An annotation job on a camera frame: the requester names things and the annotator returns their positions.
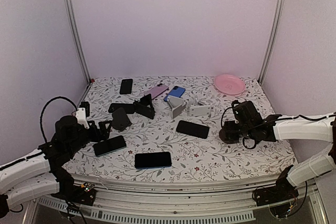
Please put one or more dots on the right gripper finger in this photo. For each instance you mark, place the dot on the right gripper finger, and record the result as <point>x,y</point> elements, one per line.
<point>230,126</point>
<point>228,137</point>

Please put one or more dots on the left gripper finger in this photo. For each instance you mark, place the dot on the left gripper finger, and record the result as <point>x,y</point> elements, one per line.
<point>105,129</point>
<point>94,134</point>

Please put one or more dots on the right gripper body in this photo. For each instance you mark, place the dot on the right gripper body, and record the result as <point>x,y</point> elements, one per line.
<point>247,134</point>

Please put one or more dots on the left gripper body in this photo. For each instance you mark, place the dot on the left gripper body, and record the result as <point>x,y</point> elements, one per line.
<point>76,145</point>

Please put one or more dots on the white grey folding stand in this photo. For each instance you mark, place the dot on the white grey folding stand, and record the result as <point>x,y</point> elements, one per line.
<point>177,105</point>

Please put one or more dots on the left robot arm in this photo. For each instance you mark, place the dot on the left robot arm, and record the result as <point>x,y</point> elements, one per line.
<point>41,172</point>

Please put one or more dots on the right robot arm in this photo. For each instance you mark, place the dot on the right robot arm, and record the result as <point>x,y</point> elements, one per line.
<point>300,127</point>

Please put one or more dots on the dark grey phone stand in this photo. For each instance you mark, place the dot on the dark grey phone stand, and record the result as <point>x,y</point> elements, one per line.
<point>120,120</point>

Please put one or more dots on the black phone teal edge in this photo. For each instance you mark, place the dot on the black phone teal edge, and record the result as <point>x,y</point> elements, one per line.
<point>109,146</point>

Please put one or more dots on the white flat folding stand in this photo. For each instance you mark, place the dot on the white flat folding stand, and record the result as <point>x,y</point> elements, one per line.
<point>198,108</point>

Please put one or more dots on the black folding phone stand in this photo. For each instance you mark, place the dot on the black folding phone stand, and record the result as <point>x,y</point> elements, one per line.
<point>145,107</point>

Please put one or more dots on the small black phone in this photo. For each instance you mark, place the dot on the small black phone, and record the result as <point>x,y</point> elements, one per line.
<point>126,86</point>

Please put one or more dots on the black phone blue edge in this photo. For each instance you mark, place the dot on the black phone blue edge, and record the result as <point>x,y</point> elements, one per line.
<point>152,160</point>

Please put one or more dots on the blue phone face down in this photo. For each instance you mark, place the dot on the blue phone face down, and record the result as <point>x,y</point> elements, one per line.
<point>175,92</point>

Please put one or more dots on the pink phone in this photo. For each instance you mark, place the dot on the pink phone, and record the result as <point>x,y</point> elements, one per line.
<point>156,90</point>

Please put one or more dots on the floral patterned table mat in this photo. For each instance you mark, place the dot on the floral patterned table mat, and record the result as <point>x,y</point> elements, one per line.
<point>193,159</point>

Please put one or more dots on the pink plastic plate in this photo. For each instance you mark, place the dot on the pink plastic plate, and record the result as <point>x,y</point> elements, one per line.
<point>229,84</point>

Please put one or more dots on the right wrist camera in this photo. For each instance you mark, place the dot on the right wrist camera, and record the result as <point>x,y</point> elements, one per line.
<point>239,107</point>

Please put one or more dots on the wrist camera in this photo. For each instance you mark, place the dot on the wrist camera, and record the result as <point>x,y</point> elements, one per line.
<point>239,107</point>
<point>82,113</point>

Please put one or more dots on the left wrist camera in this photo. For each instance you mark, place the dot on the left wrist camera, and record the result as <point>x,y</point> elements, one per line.
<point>82,113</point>

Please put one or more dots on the front aluminium rail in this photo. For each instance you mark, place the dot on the front aluminium rail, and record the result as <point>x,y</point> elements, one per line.
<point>206,202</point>

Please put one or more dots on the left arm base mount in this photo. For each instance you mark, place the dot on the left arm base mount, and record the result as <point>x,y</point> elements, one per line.
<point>84,194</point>

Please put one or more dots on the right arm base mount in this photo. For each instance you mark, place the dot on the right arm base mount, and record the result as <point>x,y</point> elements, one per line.
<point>282,190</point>

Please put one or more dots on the right aluminium frame post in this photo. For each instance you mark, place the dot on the right aluminium frame post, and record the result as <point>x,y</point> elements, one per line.
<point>271,41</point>

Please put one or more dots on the aluminium frame post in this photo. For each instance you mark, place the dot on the aluminium frame post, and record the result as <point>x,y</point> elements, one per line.
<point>271,41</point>
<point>77,41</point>

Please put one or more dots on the left aluminium frame post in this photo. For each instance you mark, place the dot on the left aluminium frame post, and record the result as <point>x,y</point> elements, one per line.
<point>77,41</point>

